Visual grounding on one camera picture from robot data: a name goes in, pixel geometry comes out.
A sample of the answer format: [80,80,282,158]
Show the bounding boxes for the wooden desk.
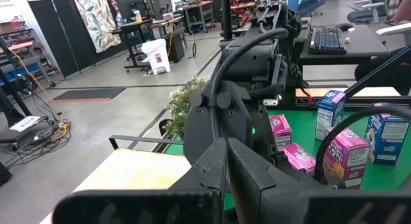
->
[148,14,187,63]

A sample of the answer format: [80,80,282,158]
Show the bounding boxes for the white trash bin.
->
[141,39,171,76]

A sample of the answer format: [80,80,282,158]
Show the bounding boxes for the black desk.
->
[110,19,153,73]
[298,23,390,67]

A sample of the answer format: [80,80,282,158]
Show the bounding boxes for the metal workbench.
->
[182,0,216,35]

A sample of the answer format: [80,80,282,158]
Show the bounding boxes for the artificial plant in striped pot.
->
[159,75,208,140]

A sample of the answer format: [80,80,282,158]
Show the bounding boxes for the black diagonal bar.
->
[344,46,411,100]

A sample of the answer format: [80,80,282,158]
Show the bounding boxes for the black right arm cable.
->
[210,27,290,101]

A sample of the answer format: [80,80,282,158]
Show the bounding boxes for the Raisin Bran cereal box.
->
[282,142,317,174]
[268,114,293,151]
[322,126,371,190]

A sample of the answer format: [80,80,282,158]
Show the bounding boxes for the tangled cables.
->
[0,117,72,170]

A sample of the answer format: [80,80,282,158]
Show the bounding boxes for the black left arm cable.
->
[313,105,411,184]

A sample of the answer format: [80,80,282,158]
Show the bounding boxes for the black monitor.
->
[114,0,152,21]

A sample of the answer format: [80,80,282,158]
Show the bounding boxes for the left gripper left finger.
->
[53,137,227,224]

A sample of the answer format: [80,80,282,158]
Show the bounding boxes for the person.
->
[385,0,411,23]

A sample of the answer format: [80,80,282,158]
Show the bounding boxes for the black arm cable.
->
[313,105,411,184]
[210,27,290,101]

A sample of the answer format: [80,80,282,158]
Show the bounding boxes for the black computer case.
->
[166,33,186,63]

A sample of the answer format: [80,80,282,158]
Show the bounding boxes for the Frosted Flakes cereal box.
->
[315,90,347,141]
[365,103,411,166]

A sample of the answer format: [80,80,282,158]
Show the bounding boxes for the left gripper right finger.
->
[228,137,411,224]

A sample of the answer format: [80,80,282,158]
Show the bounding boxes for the wooden shelf with black frame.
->
[38,134,193,224]

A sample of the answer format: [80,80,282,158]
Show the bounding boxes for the storage rack with blue bins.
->
[0,15,59,87]

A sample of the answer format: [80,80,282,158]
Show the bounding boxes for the office chair with white armrest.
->
[346,0,391,24]
[354,23,411,96]

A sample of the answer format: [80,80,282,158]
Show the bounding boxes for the black stand with white label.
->
[0,37,52,151]

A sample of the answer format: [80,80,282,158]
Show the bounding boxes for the leaf-patterned cloth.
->
[73,0,123,54]

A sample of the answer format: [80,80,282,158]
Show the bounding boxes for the black keyboard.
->
[308,26,348,56]

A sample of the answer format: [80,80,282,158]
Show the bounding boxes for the monitor with blue screen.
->
[286,0,328,17]

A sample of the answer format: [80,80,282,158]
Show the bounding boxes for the black room divider panel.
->
[27,0,80,80]
[52,0,129,73]

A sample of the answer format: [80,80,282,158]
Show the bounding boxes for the black mat with orange stripes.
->
[51,87,127,105]

